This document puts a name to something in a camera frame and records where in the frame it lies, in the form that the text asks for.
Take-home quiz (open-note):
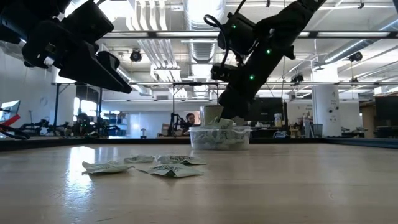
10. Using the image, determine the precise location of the black right camera cable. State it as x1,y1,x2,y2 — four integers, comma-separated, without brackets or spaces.
203,14,233,68

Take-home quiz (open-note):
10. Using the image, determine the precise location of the black aluminium table frame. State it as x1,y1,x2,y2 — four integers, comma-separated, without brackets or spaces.
0,136,398,149

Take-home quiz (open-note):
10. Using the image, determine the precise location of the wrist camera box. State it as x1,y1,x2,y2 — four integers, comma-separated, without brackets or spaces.
63,0,114,44
210,63,239,82

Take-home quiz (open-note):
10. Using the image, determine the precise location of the tilted monitor screen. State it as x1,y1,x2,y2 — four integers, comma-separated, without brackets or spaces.
0,100,21,123

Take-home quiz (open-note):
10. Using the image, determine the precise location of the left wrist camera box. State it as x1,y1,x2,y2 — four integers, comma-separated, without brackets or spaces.
63,0,114,44

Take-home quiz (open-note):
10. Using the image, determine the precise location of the clear plastic bin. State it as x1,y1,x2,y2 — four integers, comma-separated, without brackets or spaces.
188,125,252,151

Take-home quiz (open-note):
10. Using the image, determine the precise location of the black tall stand frame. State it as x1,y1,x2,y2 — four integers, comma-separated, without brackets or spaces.
51,82,105,136

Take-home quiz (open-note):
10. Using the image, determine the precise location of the mesh waste basket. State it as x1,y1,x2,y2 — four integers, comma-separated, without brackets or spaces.
312,123,325,138

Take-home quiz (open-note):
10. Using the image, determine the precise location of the seated person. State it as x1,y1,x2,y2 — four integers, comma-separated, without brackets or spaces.
182,113,200,135

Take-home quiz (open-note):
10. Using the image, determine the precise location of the silver ceiling duct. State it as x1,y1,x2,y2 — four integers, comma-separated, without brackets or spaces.
183,0,227,99

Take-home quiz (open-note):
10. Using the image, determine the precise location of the black overhead rig bar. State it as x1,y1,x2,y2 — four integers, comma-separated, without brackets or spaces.
102,30,398,39

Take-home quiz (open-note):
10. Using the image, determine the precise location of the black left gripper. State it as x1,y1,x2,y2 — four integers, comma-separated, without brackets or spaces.
21,21,133,94

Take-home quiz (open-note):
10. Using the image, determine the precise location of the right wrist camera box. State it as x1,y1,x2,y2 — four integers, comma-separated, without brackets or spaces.
210,63,239,82

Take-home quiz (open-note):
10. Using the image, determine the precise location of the white round column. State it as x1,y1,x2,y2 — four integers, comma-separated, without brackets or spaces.
312,67,342,137

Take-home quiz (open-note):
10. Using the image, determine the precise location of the olive paper cup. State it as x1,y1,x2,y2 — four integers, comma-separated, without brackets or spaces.
199,105,224,127

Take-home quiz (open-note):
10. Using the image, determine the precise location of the black computer monitor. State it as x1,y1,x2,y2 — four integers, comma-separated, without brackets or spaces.
247,97,287,123
374,95,398,121

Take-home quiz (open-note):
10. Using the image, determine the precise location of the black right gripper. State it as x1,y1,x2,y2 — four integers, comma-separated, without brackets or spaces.
218,58,271,123

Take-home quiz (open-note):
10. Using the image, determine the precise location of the green white stevia packet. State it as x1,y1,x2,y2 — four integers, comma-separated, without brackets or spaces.
211,117,234,129
194,133,218,149
123,154,155,164
81,160,134,174
223,132,248,149
155,154,207,166
138,163,205,179

